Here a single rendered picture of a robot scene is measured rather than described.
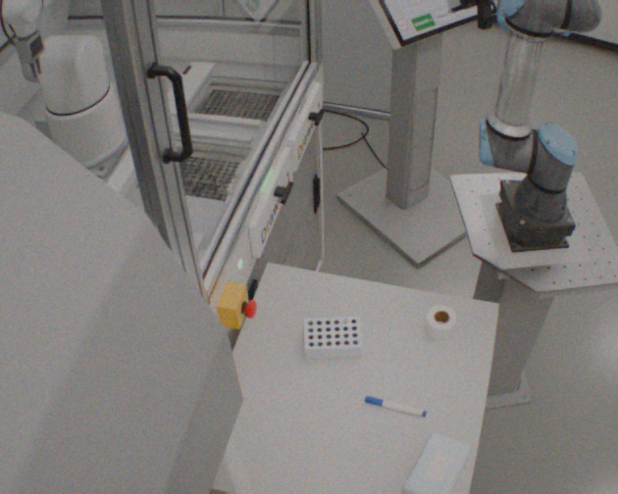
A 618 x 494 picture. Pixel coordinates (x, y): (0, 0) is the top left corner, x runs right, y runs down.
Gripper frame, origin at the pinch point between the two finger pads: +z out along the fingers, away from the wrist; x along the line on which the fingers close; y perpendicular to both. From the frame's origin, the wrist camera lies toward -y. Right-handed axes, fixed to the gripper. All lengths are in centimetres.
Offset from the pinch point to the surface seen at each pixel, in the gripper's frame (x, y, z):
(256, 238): 92, -32, -7
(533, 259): 35, -68, -29
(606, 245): 12, -76, -38
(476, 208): 33, -53, -12
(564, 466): 31, -153, -12
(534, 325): 26, -96, -11
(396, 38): 13.6, -1.7, 15.3
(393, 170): -4, -50, 77
